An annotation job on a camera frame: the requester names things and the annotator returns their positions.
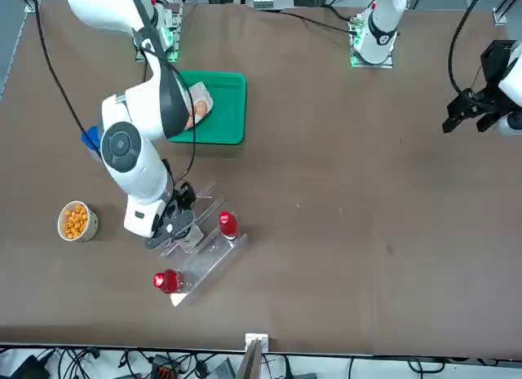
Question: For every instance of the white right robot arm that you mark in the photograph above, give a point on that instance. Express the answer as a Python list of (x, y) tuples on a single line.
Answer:
[(138, 167)]

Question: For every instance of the brown egg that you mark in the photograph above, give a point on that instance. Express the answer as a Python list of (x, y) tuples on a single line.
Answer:
[(190, 122), (201, 107)]

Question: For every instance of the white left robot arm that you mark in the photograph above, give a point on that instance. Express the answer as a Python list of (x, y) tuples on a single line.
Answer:
[(379, 24)]

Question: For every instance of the clear bottle with blue cap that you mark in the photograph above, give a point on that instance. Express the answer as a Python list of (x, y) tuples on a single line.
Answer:
[(91, 137)]

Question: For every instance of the black power adapter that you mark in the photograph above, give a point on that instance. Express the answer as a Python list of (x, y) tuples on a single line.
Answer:
[(26, 368)]

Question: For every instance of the grey upright post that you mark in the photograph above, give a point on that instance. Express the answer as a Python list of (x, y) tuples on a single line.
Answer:
[(250, 362)]

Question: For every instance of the black orange device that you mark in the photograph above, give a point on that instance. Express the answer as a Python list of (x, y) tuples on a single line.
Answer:
[(163, 370)]

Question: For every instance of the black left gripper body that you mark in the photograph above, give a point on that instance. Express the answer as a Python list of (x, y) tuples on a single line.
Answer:
[(496, 61)]

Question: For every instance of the red capped drink bottle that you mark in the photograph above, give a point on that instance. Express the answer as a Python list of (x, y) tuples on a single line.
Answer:
[(228, 224), (167, 281)]

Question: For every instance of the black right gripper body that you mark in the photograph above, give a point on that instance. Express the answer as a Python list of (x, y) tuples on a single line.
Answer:
[(183, 197)]

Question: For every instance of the clear acrylic display stand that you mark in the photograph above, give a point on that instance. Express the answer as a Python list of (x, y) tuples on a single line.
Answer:
[(212, 256)]

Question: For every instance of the green plastic tray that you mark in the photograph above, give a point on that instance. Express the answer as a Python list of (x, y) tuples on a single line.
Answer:
[(228, 118)]

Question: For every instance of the grey power brick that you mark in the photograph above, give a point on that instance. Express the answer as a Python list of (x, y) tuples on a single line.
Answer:
[(223, 370)]

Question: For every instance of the orange snack balls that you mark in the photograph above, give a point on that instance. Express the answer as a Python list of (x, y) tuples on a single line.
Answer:
[(74, 221)]

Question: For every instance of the metal corner bracket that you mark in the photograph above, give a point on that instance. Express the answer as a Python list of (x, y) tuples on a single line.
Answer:
[(500, 16), (32, 6)]

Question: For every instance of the white table edge bracket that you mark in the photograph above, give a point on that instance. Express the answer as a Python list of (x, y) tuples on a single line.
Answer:
[(257, 338)]

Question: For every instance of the white power strip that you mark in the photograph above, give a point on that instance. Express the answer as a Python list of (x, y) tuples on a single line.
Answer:
[(263, 1)]

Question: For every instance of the white paper bowl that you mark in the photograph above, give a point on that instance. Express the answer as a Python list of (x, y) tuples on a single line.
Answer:
[(91, 226)]

